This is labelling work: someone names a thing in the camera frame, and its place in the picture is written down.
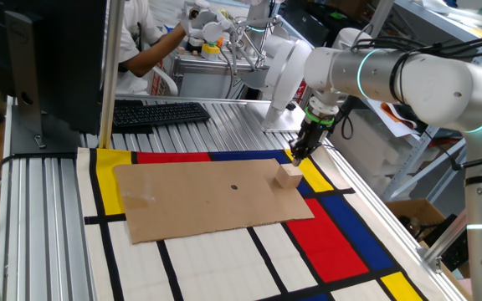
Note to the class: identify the white gloved hand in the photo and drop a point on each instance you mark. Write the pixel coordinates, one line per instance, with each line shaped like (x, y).
(186, 23)

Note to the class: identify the colour block patterned cloth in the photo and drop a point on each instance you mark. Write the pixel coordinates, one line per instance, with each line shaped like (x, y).
(224, 267)

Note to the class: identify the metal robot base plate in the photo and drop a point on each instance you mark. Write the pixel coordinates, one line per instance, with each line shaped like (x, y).
(257, 115)

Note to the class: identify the white chair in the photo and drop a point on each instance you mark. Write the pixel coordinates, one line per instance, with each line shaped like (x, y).
(167, 81)

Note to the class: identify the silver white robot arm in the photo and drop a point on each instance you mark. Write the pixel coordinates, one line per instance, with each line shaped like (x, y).
(433, 88)

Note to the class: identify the black computer keyboard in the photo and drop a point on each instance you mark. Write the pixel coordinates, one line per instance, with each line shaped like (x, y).
(157, 113)

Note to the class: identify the yellow emergency stop box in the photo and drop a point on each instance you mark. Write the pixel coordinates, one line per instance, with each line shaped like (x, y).
(211, 49)

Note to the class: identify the brown cardboard sheet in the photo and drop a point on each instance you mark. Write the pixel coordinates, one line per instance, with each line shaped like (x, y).
(203, 205)

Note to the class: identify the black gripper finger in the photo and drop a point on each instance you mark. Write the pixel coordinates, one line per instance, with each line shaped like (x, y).
(294, 155)
(304, 154)

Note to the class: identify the aluminium profile strut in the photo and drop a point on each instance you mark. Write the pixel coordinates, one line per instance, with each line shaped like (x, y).
(111, 75)
(446, 238)

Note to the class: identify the person's bare forearm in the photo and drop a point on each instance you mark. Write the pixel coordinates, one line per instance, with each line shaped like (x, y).
(153, 56)

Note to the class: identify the light wooden cube block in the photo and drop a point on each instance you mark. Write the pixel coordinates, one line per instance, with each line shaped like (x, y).
(288, 176)

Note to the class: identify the white teleoperation device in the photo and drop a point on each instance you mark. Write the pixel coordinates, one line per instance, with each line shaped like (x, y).
(232, 29)

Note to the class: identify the clear adhesive tape patch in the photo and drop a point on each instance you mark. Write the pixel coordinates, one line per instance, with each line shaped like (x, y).
(134, 200)

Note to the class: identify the black computer monitor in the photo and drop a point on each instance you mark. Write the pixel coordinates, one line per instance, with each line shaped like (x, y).
(65, 62)

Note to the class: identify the grey metal shelf rack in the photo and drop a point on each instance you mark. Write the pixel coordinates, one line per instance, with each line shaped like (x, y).
(429, 25)

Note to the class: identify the person's white shirt torso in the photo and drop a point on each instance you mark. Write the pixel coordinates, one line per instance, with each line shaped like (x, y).
(134, 25)

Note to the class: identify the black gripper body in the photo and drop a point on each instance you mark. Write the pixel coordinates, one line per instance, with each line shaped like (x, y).
(312, 138)

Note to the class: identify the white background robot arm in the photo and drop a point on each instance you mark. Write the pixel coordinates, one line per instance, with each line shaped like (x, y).
(287, 71)

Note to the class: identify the brown cardboard box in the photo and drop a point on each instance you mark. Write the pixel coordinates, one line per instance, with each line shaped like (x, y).
(408, 209)

